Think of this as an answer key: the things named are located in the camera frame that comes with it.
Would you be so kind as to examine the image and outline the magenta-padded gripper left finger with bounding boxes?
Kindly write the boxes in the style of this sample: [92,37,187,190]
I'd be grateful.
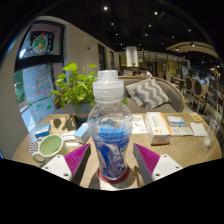
[41,143,92,186]

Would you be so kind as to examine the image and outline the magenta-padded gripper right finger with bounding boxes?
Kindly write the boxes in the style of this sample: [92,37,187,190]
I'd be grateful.
[132,143,184,186]

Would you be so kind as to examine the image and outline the clear bottle with blue label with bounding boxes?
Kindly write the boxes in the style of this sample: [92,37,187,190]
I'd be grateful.
[87,69,134,181]

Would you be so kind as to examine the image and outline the light green mug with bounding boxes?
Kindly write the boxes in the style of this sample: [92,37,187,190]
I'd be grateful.
[31,133,65,164]

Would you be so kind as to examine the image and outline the light blue tissue pack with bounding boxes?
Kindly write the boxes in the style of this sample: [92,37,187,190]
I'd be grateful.
[73,123,91,145]

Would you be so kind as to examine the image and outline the white printed paper sheet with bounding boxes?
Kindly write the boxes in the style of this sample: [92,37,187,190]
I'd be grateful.
[169,125,194,137]

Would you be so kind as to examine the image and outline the white carton with orange print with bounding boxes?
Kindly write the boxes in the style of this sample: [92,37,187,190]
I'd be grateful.
[144,111,173,146]

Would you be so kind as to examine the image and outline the blue and white small box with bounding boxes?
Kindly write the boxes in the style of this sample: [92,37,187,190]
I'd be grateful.
[34,123,52,139]

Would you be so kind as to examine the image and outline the small white box blue print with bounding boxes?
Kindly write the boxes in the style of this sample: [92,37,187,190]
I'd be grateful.
[165,115,186,128]

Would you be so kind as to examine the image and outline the printed white leaflet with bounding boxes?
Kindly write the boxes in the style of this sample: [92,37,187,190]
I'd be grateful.
[131,114,148,135]

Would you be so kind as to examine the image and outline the white paper napkin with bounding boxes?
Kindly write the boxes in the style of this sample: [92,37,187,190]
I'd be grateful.
[189,121,208,138]

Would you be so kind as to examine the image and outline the clear drinking glass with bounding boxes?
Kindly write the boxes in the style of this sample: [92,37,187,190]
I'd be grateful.
[203,118,221,149]

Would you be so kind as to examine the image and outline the yellow card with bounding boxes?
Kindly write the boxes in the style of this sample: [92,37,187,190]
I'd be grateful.
[189,112,203,122]

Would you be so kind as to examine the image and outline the grey curved sofa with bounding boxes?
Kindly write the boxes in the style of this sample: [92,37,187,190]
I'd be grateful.
[54,75,186,115]

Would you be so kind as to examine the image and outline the grey white chevron pillow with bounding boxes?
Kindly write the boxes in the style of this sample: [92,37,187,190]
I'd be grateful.
[125,78,172,110]

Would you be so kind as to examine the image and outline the green potted plant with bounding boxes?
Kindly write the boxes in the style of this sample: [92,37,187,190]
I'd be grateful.
[49,62,129,124]

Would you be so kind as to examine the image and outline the group of dining chairs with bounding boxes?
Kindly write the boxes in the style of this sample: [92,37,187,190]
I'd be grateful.
[164,68,224,118]

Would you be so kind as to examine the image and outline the dark-framed window with stickers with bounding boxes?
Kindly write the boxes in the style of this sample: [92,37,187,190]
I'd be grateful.
[13,20,66,124]

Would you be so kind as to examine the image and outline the person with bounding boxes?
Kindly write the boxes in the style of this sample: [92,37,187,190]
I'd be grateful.
[137,65,154,78]

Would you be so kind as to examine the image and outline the group of ceiling spotlights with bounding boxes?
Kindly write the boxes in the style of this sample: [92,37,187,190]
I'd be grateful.
[101,4,196,48]

